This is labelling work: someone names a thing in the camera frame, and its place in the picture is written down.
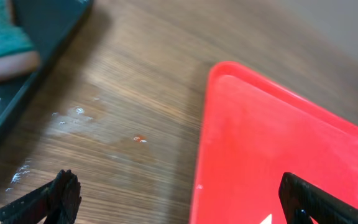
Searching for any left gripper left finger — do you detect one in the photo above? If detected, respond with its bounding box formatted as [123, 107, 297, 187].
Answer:
[0, 170, 81, 224]

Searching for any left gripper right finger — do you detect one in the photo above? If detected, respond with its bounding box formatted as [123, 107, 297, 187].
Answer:
[278, 172, 358, 224]

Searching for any orange green sponge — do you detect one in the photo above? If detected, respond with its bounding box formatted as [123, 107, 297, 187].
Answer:
[0, 0, 41, 82]

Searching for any red plastic tray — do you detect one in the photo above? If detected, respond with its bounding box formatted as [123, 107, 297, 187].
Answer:
[190, 62, 358, 223]

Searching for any black water basin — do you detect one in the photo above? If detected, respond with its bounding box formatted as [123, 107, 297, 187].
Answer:
[0, 0, 93, 142]

